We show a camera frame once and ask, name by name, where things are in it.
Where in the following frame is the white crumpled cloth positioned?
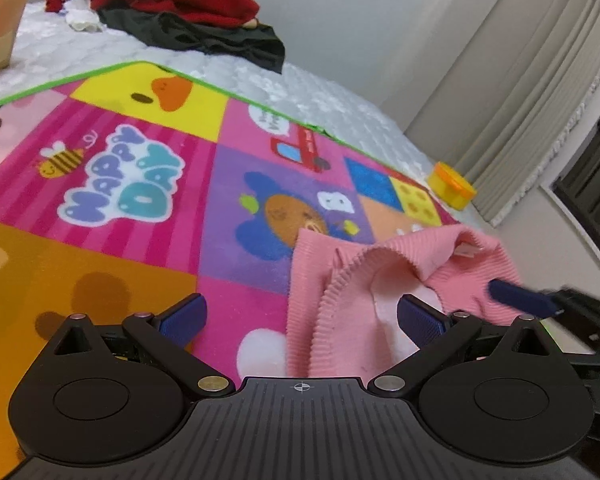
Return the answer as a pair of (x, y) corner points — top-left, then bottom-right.
(61, 0), (104, 32)

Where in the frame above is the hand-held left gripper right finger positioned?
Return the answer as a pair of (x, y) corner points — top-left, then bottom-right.
(372, 294), (567, 398)

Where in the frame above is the beige curtain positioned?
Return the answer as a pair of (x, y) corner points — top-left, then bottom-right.
(451, 0), (600, 227)

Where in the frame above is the black garment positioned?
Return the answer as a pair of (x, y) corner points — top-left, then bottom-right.
(96, 7), (286, 74)

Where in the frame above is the pink ribbed child's shirt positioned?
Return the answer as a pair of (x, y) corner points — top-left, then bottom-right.
(286, 225), (524, 379)

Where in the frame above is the yellow round container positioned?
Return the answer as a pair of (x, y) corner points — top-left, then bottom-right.
(426, 161), (478, 211)

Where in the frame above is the white quilted mattress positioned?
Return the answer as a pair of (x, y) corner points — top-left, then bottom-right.
(0, 2), (491, 226)

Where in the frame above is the colourful cartoon play mat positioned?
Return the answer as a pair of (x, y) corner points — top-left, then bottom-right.
(0, 60), (476, 463)

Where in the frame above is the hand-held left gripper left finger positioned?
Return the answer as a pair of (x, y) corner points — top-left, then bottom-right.
(42, 292), (236, 394)

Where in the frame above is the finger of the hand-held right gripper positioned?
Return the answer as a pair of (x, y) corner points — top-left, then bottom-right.
(487, 280), (600, 331)

